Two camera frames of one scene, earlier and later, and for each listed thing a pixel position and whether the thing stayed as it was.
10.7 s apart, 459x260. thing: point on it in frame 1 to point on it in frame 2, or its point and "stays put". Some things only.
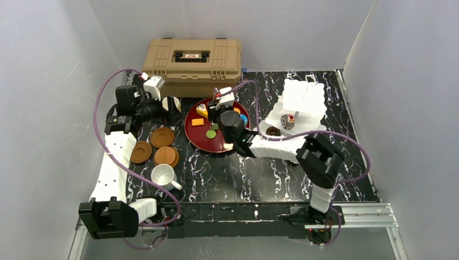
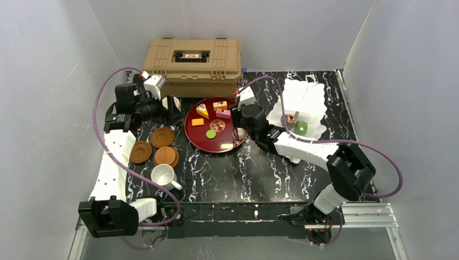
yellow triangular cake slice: x=201 y=109 stays put
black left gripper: x=166 y=110 stays put
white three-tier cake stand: x=305 y=100 stays put
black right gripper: x=214 y=110 to x=237 y=119
